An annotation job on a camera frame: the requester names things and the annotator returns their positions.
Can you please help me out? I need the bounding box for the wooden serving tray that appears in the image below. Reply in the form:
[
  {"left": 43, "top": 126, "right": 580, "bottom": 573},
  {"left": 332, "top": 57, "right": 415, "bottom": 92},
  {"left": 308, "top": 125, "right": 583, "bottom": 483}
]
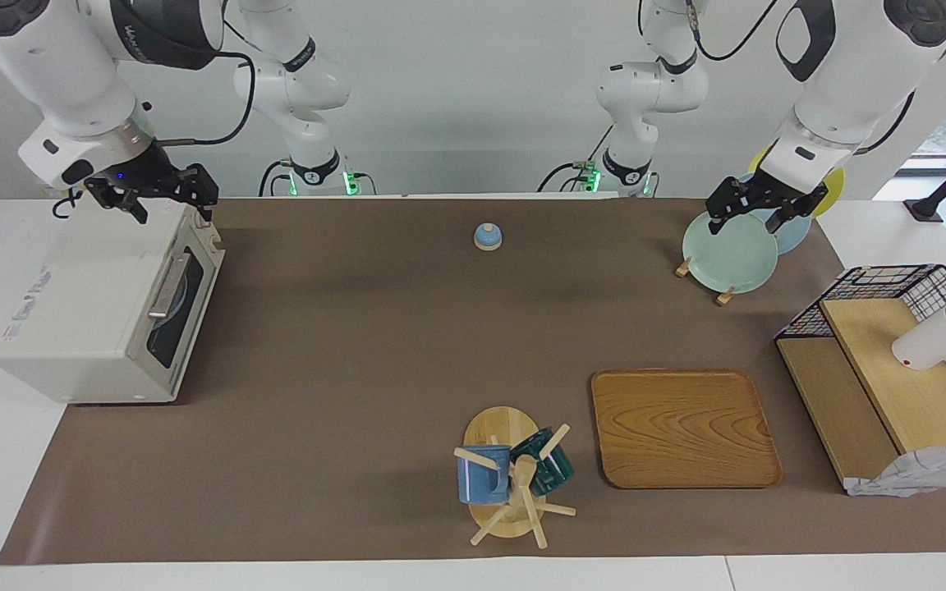
[{"left": 590, "top": 369, "right": 783, "bottom": 490}]

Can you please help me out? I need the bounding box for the light blue racked plate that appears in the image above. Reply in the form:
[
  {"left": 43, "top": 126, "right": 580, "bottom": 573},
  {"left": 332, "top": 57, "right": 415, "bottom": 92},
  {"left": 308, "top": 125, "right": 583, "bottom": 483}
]
[{"left": 736, "top": 172, "right": 813, "bottom": 255}]

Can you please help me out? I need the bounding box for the wooden step shelf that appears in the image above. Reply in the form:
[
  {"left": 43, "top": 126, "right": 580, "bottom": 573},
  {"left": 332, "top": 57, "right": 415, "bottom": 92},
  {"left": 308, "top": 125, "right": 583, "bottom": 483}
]
[{"left": 775, "top": 297, "right": 946, "bottom": 493}]

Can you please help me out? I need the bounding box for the dark green ceramic mug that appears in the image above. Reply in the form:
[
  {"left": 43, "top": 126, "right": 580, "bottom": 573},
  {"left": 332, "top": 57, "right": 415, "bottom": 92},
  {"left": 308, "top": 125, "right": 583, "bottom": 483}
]
[{"left": 510, "top": 427, "right": 575, "bottom": 496}]

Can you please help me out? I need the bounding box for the black oven power cord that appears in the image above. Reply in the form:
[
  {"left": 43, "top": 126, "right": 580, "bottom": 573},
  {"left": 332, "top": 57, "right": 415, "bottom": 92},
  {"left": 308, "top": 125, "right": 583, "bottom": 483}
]
[{"left": 52, "top": 185, "right": 88, "bottom": 219}]

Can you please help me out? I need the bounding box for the glass oven door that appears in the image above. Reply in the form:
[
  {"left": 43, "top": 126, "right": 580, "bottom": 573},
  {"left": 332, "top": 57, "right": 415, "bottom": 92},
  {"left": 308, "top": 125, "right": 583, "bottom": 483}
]
[{"left": 130, "top": 215, "right": 226, "bottom": 396}]

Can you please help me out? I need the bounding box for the brown table mat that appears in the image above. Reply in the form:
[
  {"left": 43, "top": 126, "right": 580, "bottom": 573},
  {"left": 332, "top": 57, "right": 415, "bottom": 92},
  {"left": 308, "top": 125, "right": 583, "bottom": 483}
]
[{"left": 0, "top": 197, "right": 946, "bottom": 566}]

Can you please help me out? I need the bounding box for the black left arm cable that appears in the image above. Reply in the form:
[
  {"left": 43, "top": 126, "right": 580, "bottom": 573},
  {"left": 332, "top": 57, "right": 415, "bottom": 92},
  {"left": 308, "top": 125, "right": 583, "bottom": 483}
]
[{"left": 687, "top": 0, "right": 782, "bottom": 63}]

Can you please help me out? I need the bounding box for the wooden plate rack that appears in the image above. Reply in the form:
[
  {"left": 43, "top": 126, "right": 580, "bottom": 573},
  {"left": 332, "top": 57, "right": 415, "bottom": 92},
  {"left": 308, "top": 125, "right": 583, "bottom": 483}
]
[{"left": 675, "top": 256, "right": 737, "bottom": 306}]

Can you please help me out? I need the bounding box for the white cup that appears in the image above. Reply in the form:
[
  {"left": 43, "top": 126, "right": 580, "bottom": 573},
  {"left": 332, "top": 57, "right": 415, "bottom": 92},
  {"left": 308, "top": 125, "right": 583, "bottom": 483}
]
[{"left": 891, "top": 304, "right": 946, "bottom": 371}]

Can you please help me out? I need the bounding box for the cream toaster oven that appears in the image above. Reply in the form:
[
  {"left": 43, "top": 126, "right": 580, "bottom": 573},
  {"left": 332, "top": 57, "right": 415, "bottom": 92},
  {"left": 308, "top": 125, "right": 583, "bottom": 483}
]
[{"left": 0, "top": 197, "right": 226, "bottom": 405}]

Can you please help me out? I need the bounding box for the blue ceramic mug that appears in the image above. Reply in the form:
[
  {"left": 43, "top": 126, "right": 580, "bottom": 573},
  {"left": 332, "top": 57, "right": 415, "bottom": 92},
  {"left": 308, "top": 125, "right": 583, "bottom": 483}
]
[{"left": 457, "top": 445, "right": 513, "bottom": 505}]

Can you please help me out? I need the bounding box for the white patterned cloth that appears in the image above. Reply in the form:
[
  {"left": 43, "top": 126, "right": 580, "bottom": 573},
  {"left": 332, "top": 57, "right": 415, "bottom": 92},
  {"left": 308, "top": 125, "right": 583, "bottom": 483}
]
[{"left": 844, "top": 442, "right": 946, "bottom": 498}]

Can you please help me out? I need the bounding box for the pale green plate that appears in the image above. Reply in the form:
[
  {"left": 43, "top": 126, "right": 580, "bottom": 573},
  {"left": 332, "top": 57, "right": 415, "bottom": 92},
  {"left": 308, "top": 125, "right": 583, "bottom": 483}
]
[{"left": 682, "top": 210, "right": 779, "bottom": 294}]

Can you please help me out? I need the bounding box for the yellow plate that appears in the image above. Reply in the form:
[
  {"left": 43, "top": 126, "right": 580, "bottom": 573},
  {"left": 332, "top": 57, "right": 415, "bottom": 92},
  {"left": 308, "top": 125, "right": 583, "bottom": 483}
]
[{"left": 748, "top": 144, "right": 846, "bottom": 218}]

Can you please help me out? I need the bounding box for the wooden mug tree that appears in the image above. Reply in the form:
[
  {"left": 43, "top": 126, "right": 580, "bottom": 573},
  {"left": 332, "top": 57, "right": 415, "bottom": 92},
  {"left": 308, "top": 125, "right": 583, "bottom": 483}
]
[{"left": 452, "top": 405, "right": 577, "bottom": 549}]

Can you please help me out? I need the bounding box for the black base cable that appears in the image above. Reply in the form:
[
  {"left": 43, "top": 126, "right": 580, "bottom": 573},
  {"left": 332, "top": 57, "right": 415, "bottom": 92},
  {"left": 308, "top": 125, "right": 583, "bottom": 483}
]
[
  {"left": 539, "top": 123, "right": 615, "bottom": 195},
  {"left": 259, "top": 159, "right": 295, "bottom": 198}
]

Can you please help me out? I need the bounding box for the black wire basket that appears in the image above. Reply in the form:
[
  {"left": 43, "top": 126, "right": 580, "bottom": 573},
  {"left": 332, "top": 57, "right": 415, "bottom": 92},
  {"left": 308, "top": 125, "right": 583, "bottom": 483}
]
[{"left": 774, "top": 263, "right": 946, "bottom": 436}]

